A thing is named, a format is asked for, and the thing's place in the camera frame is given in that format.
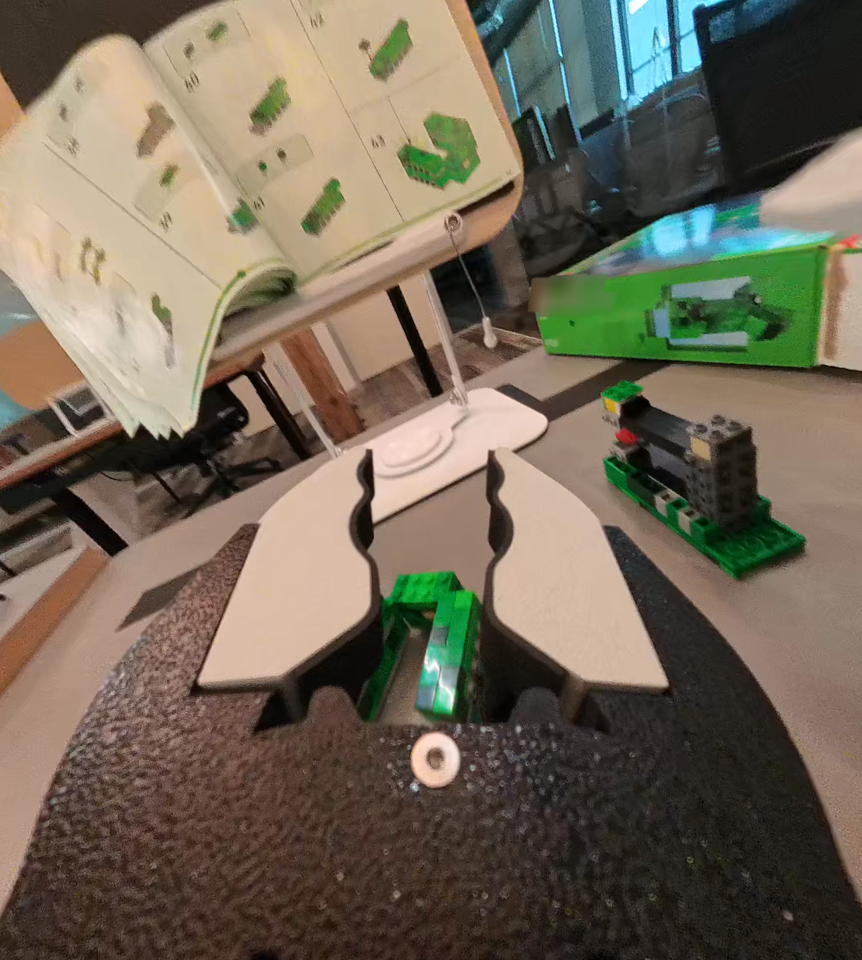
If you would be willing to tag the green brick assembly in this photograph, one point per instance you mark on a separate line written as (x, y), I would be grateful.
(446, 637)

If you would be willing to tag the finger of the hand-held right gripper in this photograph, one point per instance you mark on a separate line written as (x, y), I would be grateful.
(843, 180)

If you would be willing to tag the book stand with white base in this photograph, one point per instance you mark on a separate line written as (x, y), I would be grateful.
(491, 424)

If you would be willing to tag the open instruction booklet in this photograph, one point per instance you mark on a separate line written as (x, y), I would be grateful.
(198, 187)

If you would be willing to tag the green cardboard box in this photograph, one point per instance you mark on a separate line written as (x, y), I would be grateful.
(701, 315)

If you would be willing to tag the green grey brick build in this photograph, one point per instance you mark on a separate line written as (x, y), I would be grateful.
(708, 472)

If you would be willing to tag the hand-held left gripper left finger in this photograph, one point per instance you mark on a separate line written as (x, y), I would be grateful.
(288, 585)

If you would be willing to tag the grey desk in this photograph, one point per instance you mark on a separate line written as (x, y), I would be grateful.
(813, 675)

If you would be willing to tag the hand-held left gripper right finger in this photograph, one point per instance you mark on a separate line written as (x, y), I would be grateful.
(566, 592)

